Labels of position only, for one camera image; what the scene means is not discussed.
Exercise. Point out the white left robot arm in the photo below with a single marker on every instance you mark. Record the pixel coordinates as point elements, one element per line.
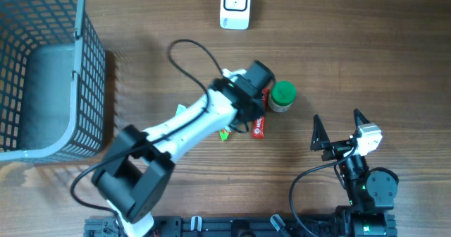
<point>139,163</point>

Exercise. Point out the green lid jar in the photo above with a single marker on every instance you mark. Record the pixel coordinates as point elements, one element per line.
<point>282,95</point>

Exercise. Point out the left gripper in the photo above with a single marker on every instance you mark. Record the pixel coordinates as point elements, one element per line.
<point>259,111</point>

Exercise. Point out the red snack stick packet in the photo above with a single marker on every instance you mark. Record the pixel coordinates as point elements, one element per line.
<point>259,124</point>

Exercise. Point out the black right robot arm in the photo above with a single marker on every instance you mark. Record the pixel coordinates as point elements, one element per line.
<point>371,192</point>

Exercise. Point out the teal tissue packet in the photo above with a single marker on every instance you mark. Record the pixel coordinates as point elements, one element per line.
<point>180,109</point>

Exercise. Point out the grey plastic shopping basket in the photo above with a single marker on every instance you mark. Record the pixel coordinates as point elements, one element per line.
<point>53,81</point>

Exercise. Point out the white barcode scanner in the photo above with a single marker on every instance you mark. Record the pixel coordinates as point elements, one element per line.
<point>234,14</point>

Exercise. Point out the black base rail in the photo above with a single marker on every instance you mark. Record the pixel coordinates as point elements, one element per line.
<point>246,226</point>

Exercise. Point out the green Haribo gummy bag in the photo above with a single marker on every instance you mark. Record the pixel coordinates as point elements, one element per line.
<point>224,133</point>

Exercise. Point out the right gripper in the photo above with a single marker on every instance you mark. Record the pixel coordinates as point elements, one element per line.
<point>320,141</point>

